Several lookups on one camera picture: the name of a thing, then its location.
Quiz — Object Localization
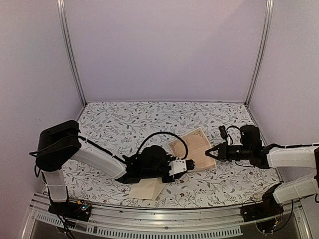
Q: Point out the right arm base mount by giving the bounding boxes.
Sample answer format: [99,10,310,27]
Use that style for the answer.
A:
[240,193,284,222]

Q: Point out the left aluminium frame post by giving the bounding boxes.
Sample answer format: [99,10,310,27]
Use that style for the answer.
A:
[56,0,87,106]

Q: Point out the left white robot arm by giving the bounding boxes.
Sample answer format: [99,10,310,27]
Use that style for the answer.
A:
[32,120,187,216]

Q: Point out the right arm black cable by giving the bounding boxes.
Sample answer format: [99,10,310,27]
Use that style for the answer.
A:
[225,125,244,145]

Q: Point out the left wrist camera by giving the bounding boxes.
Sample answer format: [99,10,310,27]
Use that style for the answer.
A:
[168,159,195,176]

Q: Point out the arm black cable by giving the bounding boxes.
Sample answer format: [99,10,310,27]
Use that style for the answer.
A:
[225,125,244,145]
[136,131,190,160]

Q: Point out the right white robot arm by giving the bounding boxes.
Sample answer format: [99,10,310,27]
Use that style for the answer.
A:
[205,125,319,217]

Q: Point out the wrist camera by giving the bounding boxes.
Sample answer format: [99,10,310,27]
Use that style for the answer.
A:
[218,125,228,140]
[168,159,195,176]

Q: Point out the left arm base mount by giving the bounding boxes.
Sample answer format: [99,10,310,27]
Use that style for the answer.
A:
[48,198,92,222]

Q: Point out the cream envelope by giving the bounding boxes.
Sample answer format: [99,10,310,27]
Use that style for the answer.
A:
[129,178,165,201]

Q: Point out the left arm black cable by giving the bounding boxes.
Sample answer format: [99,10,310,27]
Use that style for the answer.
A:
[136,131,190,160]

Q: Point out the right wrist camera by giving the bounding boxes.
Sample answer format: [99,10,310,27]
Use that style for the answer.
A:
[218,125,228,140]

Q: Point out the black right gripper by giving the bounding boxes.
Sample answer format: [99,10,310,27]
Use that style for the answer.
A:
[205,142,252,163]

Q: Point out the aluminium frame post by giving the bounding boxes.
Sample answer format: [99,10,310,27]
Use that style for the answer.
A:
[245,0,274,107]
[56,0,87,106]

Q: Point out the front aluminium rail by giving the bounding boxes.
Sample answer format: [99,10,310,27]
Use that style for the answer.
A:
[19,193,314,239]

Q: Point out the floral patterned table mat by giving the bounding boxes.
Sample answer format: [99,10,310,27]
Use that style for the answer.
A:
[47,101,284,209]

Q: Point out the right aluminium frame post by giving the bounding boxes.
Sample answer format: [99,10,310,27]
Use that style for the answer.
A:
[245,0,274,107]

